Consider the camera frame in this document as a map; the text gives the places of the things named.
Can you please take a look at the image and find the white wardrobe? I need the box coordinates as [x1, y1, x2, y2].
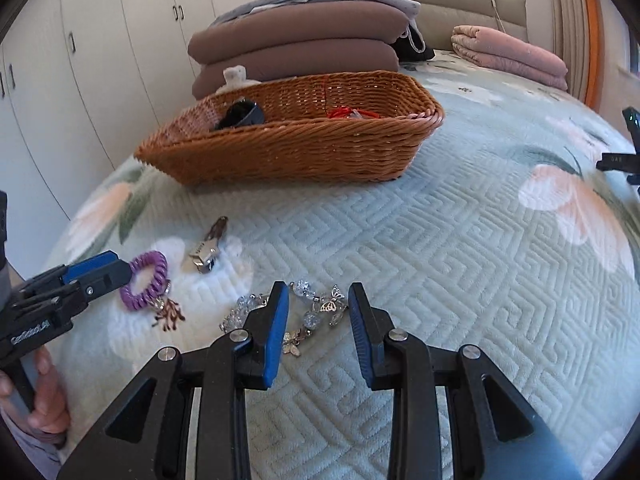
[0, 0, 281, 221]

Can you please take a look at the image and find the brown wicker basket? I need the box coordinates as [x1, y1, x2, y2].
[134, 70, 445, 189]

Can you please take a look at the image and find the rose gold tassel charm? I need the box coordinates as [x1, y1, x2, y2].
[151, 296, 187, 332]

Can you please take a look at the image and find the black tripod with device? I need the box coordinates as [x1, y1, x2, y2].
[596, 106, 640, 187]

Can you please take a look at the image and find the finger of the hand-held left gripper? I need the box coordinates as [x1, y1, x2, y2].
[20, 251, 134, 311]

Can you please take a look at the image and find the silver brown hair clip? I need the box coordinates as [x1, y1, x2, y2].
[187, 216, 230, 275]

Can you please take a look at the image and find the grey curtain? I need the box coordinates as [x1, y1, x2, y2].
[542, 0, 589, 106]

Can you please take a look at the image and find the orange curtain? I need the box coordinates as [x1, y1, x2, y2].
[577, 0, 607, 111]

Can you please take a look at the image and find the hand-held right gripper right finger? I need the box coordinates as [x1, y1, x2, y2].
[347, 281, 584, 480]

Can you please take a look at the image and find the beige padded headboard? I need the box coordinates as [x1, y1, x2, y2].
[262, 0, 528, 52]

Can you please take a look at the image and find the brown pillow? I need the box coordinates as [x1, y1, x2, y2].
[192, 39, 401, 102]

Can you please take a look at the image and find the crystal bead butterfly bracelet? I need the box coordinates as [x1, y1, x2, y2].
[218, 280, 349, 359]

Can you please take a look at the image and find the white fluffy hair claw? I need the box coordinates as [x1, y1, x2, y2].
[216, 65, 262, 92]

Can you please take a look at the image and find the person's left forearm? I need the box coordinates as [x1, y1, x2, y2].
[0, 407, 63, 480]

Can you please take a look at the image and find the pink folded blanket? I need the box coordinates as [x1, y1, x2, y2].
[451, 25, 569, 92]

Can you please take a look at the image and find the person's left hand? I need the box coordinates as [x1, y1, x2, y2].
[0, 347, 72, 447]

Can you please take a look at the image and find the black cloth item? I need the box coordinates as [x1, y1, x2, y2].
[392, 25, 436, 61]

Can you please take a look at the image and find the black wristwatch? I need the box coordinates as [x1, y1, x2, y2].
[215, 99, 265, 132]

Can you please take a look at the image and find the red string bracelet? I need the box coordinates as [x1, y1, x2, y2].
[327, 106, 384, 122]

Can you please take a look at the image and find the green floral bedspread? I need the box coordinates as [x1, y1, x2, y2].
[42, 47, 640, 480]

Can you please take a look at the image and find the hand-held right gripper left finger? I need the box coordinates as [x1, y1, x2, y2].
[55, 281, 292, 480]

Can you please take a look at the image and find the purple spiral hair tie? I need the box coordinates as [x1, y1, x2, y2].
[119, 251, 171, 311]

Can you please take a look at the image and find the folded brown blankets stack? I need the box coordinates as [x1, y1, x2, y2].
[187, 0, 412, 67]

